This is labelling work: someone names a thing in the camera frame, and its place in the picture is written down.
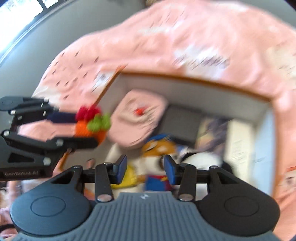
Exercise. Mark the white box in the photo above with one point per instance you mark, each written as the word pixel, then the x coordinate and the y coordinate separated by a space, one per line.
pixel 239 145

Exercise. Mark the brown bear plush blue uniform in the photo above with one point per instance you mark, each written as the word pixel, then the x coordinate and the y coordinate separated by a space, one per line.
pixel 152 160

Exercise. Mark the yellow toy case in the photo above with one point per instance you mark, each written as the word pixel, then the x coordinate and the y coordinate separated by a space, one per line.
pixel 130 179

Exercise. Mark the grey box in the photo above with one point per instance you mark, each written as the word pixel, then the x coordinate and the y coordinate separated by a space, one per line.
pixel 181 124

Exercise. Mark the red crochet strawberry toy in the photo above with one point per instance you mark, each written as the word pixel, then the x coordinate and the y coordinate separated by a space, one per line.
pixel 91 122

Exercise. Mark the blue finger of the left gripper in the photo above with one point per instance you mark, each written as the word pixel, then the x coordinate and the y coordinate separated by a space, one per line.
pixel 61 117
pixel 64 142

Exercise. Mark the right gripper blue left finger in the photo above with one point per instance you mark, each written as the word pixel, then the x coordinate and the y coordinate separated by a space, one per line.
pixel 107 174

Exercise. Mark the pink patterned duvet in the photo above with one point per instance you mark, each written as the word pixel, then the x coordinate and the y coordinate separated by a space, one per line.
pixel 225 42

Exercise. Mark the illustrated card box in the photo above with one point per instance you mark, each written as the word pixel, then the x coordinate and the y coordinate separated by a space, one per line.
pixel 212 134

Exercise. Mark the person left hand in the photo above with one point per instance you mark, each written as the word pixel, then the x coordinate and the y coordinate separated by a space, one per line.
pixel 14 190

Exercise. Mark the orange cardboard storage box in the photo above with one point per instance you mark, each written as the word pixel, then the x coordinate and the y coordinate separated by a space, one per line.
pixel 212 101

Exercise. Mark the white black plush toy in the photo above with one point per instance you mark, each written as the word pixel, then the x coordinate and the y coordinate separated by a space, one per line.
pixel 203 160

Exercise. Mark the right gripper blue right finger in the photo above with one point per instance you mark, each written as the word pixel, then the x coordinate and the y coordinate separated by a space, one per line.
pixel 184 176

